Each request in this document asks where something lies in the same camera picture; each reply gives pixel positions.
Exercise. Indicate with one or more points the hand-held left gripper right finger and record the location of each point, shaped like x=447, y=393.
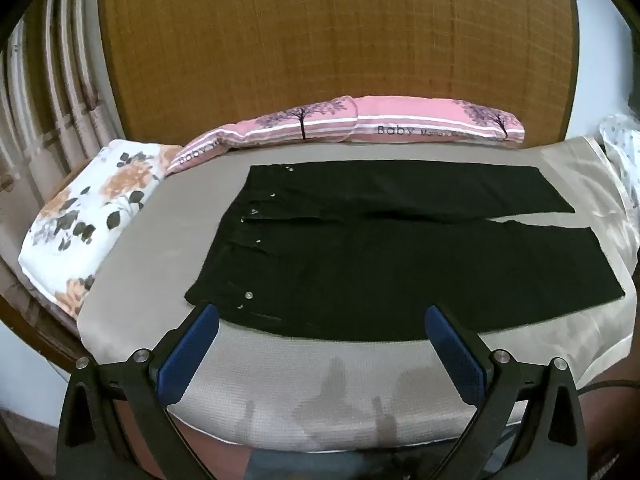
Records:
x=457, y=355

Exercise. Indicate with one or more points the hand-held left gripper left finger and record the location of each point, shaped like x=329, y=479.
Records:
x=187, y=355

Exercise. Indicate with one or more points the black pants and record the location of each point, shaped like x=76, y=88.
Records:
x=375, y=270

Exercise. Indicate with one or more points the grey woven bed mat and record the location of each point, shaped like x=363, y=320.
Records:
x=165, y=255

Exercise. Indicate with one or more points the white floral pillow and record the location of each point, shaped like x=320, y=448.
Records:
x=95, y=215

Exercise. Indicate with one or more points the pink striped tree-print pillow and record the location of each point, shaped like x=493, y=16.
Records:
x=430, y=120
x=280, y=125

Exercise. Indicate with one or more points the white dotted cloth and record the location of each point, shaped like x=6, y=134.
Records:
x=622, y=145

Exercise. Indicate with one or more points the beige striped curtain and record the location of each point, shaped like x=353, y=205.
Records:
x=45, y=110

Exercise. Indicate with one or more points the wooden headboard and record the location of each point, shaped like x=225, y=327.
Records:
x=330, y=35

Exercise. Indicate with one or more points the dark wooden bed frame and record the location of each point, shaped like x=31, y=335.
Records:
x=30, y=325

